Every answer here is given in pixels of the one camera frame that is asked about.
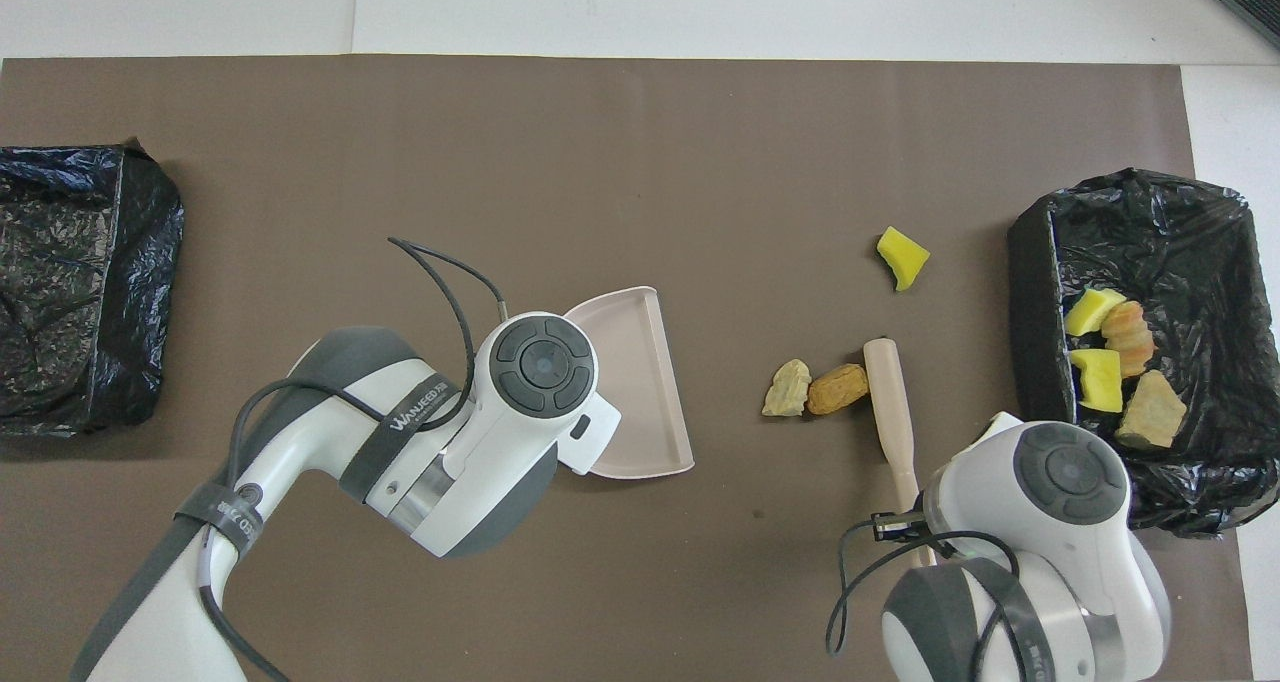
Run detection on beige hand brush black bristles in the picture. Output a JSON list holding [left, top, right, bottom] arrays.
[[863, 337, 941, 568]]

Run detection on beige plastic dustpan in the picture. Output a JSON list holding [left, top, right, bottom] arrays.
[[563, 285, 696, 480]]

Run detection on orange striped curled sponge piece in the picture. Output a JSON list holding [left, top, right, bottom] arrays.
[[1101, 300, 1158, 379]]

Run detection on yellow and green sponge piece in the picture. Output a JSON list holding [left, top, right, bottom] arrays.
[[1063, 287, 1127, 338]]

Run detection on brown oval sponge piece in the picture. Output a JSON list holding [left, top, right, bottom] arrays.
[[806, 363, 871, 416]]

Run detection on black bag lined bin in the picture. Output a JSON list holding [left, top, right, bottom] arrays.
[[1006, 167, 1280, 540], [0, 138, 186, 438]]

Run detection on yellow sponge wedge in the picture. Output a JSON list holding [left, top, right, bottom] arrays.
[[876, 225, 932, 293]]

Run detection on notched yellow sponge piece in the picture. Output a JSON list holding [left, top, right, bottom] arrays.
[[1068, 348, 1124, 413]]

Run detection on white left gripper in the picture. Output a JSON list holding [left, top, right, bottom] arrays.
[[555, 394, 623, 476]]

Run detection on brown paper table mat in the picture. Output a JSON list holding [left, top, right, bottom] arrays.
[[0, 55, 1254, 682]]

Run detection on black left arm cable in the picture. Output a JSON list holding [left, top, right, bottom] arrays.
[[200, 236, 511, 682]]

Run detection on beige green sponge chunk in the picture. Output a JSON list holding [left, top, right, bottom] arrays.
[[1115, 369, 1189, 450]]

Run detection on pale yellow sponge chunk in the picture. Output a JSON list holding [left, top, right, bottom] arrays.
[[761, 358, 813, 419]]

